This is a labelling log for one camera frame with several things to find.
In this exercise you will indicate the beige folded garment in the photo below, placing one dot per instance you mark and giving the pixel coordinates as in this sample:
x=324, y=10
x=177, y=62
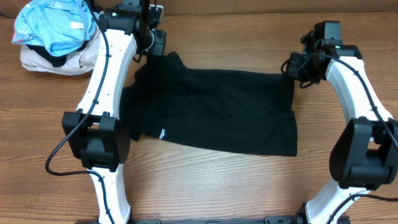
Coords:
x=87, y=60

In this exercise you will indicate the black t-shirt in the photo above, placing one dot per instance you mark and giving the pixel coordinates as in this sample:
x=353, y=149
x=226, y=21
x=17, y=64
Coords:
x=223, y=110

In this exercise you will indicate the light blue crumpled garment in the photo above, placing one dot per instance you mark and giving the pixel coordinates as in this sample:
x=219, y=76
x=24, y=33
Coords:
x=60, y=26

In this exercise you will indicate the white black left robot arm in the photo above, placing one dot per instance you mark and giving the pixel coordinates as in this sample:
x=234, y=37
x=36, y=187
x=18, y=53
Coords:
x=95, y=132

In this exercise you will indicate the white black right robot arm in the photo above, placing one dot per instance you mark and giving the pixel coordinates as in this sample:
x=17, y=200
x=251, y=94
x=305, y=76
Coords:
x=365, y=156

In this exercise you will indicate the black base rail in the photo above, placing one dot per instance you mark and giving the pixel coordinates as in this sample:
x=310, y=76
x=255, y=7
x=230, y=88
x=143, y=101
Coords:
x=287, y=219

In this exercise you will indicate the black garment in pile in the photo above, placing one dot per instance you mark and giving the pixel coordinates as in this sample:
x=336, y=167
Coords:
x=38, y=56

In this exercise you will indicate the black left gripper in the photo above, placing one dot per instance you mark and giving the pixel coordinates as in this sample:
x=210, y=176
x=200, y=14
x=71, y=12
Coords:
x=158, y=43

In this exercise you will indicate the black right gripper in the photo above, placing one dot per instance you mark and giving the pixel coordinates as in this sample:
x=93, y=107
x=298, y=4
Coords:
x=298, y=66

